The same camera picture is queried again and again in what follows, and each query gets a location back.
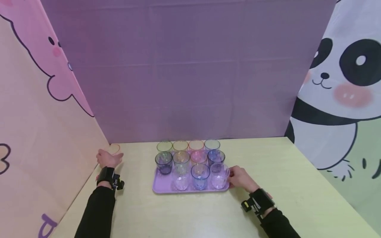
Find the person's left hand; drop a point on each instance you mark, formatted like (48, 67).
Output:
(107, 160)

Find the person's right hand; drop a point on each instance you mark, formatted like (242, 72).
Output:
(244, 180)

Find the person's left fingers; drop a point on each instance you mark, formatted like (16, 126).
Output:
(101, 153)

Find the person's left thumb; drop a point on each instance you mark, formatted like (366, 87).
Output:
(119, 157)

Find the person's right fingers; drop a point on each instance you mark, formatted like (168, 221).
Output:
(232, 182)

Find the person's right thumb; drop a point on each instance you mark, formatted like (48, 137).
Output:
(233, 170)

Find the orange tinted clear cup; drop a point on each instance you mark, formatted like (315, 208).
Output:
(115, 149)

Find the person's left forearm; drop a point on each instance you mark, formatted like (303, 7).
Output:
(96, 211)

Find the person's right forearm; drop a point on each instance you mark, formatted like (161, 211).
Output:
(278, 224)

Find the black wrist band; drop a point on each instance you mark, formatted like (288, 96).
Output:
(259, 201)
(106, 175)

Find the group of coloured glass tumblers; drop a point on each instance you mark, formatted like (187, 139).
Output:
(190, 163)

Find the purple plastic tray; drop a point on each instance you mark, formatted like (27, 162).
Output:
(163, 185)

